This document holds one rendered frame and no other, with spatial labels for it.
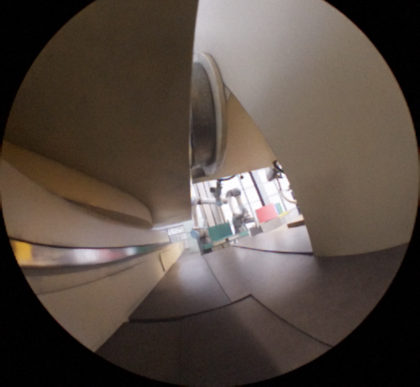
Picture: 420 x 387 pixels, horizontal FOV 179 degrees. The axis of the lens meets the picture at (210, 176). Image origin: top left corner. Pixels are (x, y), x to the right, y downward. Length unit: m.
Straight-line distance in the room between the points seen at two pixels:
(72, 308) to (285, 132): 0.37
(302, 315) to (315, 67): 0.28
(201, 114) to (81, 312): 0.51
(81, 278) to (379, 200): 0.34
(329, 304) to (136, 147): 0.28
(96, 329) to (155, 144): 0.25
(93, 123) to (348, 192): 0.30
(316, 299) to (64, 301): 0.24
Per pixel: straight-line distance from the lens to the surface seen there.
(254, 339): 0.16
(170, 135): 0.17
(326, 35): 0.23
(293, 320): 0.16
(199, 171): 0.94
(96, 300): 0.21
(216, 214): 2.07
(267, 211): 4.78
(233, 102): 0.44
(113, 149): 0.19
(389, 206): 0.20
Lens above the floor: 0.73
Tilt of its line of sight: 22 degrees up
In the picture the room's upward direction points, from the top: 18 degrees counter-clockwise
